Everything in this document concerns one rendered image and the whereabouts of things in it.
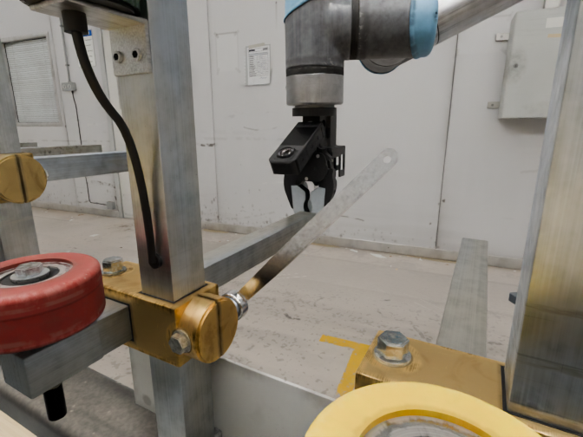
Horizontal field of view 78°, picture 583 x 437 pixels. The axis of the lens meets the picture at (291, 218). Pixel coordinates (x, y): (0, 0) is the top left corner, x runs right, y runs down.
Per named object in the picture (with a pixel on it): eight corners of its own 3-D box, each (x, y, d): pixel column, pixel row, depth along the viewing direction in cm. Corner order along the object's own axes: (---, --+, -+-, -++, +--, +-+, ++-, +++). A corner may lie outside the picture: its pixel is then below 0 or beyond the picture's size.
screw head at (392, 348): (379, 341, 22) (380, 323, 22) (414, 350, 21) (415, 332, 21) (370, 359, 21) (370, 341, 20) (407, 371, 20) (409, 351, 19)
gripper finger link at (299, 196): (322, 228, 66) (322, 179, 63) (308, 238, 61) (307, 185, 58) (307, 226, 67) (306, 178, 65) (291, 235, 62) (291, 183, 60)
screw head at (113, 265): (116, 265, 34) (114, 253, 33) (131, 269, 33) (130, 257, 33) (95, 273, 32) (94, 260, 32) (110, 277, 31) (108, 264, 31)
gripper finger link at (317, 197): (337, 231, 64) (338, 179, 62) (324, 240, 59) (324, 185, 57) (322, 228, 66) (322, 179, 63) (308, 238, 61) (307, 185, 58)
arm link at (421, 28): (426, 3, 58) (348, 7, 59) (449, -27, 46) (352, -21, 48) (422, 66, 60) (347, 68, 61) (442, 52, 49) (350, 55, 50)
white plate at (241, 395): (140, 400, 40) (129, 320, 38) (366, 515, 28) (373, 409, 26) (135, 403, 40) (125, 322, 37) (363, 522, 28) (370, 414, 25)
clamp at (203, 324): (132, 305, 36) (127, 259, 35) (240, 342, 30) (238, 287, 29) (78, 333, 32) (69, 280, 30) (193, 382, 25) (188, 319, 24)
